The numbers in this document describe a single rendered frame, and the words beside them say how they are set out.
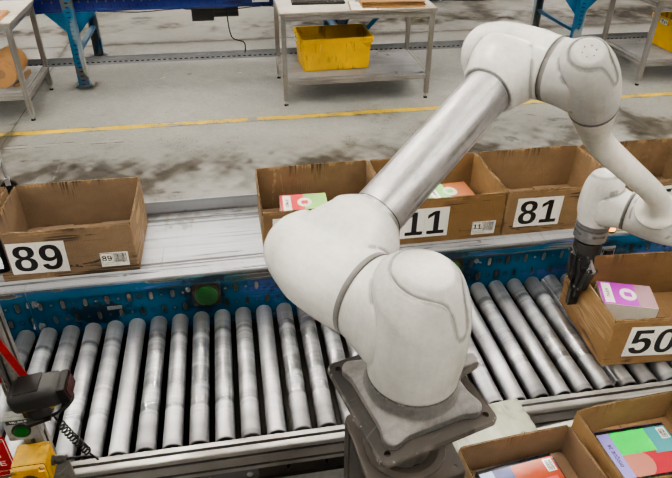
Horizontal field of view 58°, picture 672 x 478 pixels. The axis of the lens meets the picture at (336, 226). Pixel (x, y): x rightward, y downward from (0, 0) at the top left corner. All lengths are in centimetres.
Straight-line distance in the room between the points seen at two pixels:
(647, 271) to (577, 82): 105
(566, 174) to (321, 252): 161
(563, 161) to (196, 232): 136
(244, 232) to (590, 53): 126
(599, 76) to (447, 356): 61
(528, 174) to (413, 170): 132
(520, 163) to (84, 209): 154
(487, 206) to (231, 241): 84
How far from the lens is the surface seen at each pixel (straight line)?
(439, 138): 115
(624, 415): 176
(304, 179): 214
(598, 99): 128
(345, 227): 101
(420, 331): 88
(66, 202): 221
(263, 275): 191
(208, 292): 192
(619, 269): 213
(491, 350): 187
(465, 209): 200
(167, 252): 203
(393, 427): 102
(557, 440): 163
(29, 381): 141
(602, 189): 174
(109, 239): 192
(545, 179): 244
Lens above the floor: 203
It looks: 33 degrees down
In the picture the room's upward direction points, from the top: straight up
